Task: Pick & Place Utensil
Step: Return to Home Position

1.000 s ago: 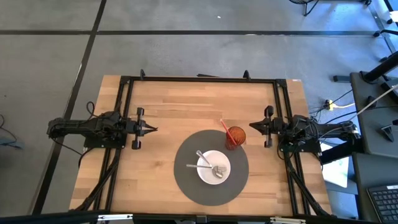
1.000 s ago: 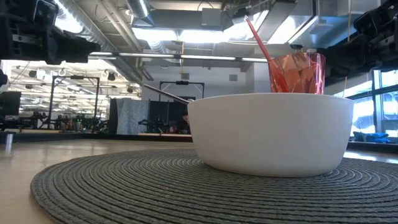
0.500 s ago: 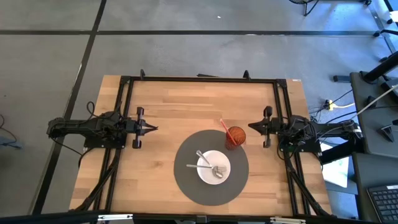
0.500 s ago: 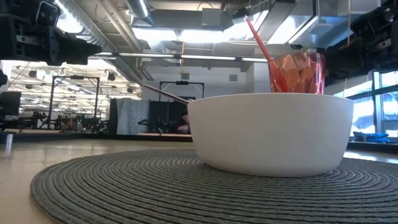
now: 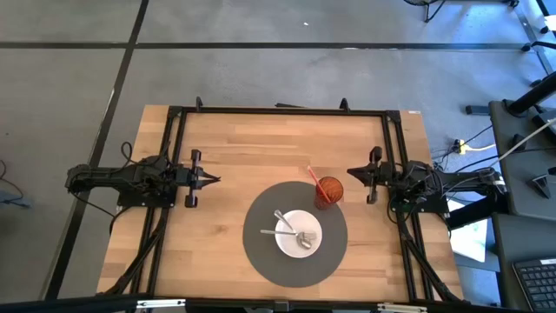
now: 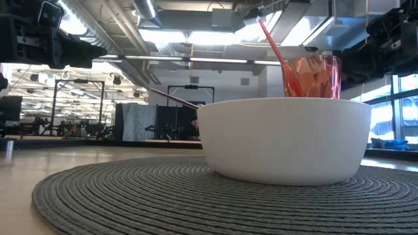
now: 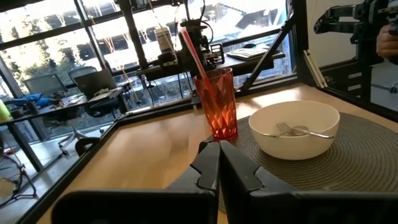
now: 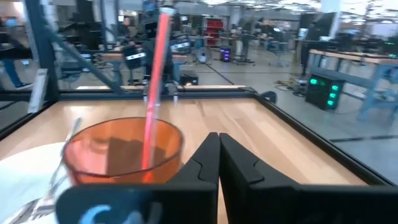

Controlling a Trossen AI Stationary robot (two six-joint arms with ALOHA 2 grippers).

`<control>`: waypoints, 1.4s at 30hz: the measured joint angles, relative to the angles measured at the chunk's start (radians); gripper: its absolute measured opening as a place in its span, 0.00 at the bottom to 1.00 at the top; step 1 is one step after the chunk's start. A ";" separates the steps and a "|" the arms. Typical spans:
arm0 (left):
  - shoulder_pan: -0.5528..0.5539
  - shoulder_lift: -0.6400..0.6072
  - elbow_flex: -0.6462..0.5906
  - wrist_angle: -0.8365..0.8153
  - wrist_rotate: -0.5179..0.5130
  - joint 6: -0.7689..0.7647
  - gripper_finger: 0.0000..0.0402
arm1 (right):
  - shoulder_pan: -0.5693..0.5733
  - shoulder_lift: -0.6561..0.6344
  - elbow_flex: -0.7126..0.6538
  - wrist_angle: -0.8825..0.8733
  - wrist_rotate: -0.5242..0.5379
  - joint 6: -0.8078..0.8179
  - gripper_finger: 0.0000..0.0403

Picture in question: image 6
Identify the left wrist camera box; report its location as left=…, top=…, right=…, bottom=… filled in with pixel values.
left=37, top=1, right=65, bottom=29

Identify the red drinking straw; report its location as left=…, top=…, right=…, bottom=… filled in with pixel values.
left=256, top=16, right=305, bottom=99

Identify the red faceted plastic tumbler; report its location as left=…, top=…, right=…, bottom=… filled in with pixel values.
left=281, top=54, right=343, bottom=100

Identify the grey partition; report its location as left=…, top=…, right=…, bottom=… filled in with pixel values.
left=122, top=102, right=157, bottom=142

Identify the black metal rig frame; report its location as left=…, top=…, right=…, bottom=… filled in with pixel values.
left=54, top=79, right=105, bottom=136
left=167, top=84, right=216, bottom=105

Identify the grey ceiling junction box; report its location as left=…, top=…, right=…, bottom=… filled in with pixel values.
left=211, top=8, right=234, bottom=29

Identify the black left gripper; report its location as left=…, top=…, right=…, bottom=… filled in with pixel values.
left=0, top=14, right=108, bottom=70

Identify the black partition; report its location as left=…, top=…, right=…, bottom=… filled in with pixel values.
left=156, top=104, right=197, bottom=141

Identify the white round bowl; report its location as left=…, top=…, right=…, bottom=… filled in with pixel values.
left=197, top=97, right=372, bottom=187

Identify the long ceiling light bar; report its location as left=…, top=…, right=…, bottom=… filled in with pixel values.
left=97, top=54, right=282, bottom=67

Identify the person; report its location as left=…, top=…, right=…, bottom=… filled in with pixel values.
left=180, top=114, right=201, bottom=142

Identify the blue bag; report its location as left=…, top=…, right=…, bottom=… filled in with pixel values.
left=370, top=137, right=411, bottom=151

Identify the grey round woven placemat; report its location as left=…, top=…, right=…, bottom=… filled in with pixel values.
left=31, top=155, right=418, bottom=235

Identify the round silver ventilation duct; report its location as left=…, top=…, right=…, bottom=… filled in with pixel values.
left=132, top=0, right=163, bottom=27

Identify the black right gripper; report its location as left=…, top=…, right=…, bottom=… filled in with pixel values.
left=342, top=6, right=418, bottom=82

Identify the long silver ventilation duct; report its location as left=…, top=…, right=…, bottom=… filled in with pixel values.
left=58, top=0, right=154, bottom=87

